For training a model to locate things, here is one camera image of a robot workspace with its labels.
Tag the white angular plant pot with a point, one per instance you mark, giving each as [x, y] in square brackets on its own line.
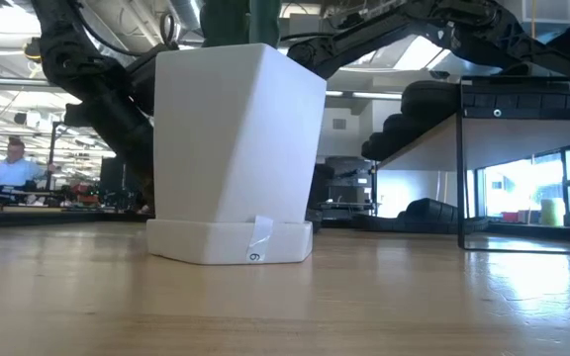
[235, 148]

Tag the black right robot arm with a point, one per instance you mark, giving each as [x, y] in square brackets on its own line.
[488, 34]

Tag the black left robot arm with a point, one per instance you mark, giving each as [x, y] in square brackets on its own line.
[107, 114]

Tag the black equipment cabinet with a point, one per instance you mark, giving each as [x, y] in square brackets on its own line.
[349, 183]

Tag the clear numbered tape label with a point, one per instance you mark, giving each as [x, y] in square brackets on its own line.
[259, 237]

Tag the long ceiling light strip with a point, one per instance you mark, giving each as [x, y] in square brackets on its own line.
[376, 95]

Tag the green cactus plant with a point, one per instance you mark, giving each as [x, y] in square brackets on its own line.
[240, 22]

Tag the background robot workstation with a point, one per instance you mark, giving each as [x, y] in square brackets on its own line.
[82, 195]

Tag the red box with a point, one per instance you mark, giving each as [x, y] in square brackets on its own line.
[511, 217]

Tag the yellow-green cylinder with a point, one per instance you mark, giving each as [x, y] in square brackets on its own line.
[550, 212]

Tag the person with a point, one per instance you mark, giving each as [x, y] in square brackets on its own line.
[15, 170]

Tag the black yellow ceiling device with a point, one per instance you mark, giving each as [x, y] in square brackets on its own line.
[33, 49]

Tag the silver rectangular ceiling duct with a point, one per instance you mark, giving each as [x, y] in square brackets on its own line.
[413, 54]

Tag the wooden shelf with black frame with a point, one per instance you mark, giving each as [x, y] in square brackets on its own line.
[512, 141]

